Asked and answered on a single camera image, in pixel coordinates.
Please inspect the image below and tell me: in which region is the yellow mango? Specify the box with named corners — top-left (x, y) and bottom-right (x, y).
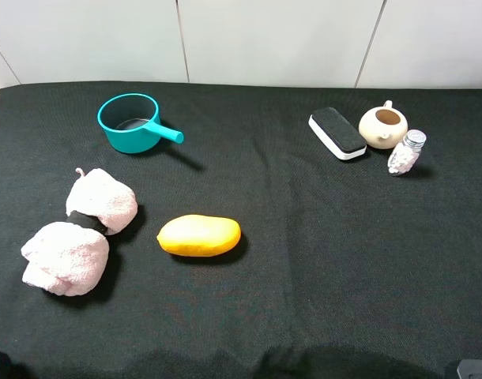
top-left (156, 215), bottom-right (242, 257)

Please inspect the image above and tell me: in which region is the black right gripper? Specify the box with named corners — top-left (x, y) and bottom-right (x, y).
top-left (457, 362), bottom-right (482, 379)

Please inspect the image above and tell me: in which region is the teal plastic saucepan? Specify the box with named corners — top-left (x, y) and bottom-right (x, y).
top-left (97, 93), bottom-right (184, 154)

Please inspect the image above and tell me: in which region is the black table cloth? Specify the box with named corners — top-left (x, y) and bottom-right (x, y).
top-left (0, 82), bottom-right (482, 378)

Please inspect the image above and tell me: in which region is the black white board eraser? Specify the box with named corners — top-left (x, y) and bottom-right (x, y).
top-left (308, 107), bottom-right (367, 161)

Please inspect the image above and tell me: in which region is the beige clay teapot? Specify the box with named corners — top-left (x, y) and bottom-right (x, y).
top-left (359, 100), bottom-right (409, 149)

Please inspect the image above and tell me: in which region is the pink towel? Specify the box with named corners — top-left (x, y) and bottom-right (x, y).
top-left (21, 168), bottom-right (138, 297)

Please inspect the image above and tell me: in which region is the glass bottle of pink pills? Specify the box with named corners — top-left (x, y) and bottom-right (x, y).
top-left (387, 129), bottom-right (427, 176)

